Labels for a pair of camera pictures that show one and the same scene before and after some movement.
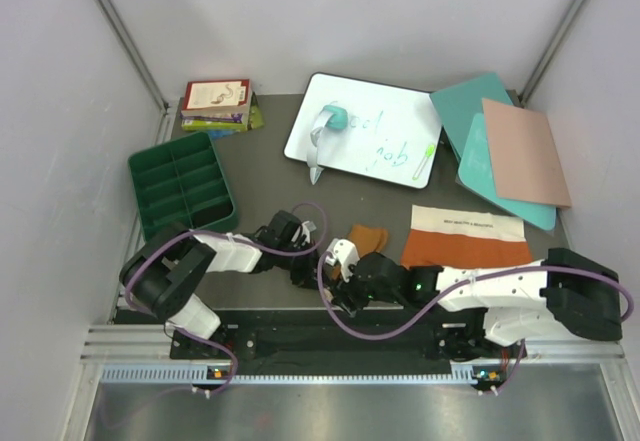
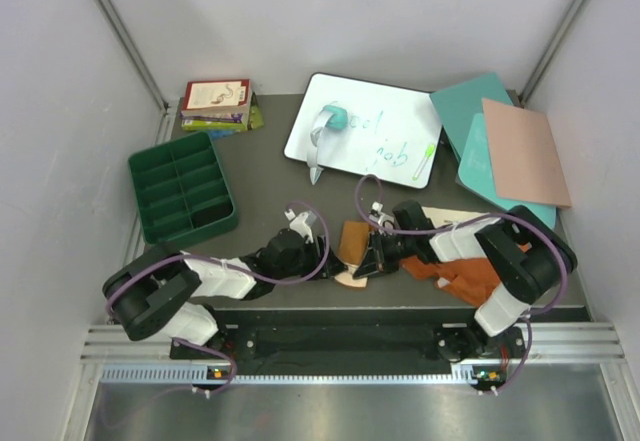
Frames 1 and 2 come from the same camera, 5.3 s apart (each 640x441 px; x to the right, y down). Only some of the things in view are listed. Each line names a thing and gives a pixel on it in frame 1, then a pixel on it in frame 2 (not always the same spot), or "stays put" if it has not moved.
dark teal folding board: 457,106 stays put
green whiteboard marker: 429,153 stays put
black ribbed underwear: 211,214 stays put
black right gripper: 345,290 to 373,262
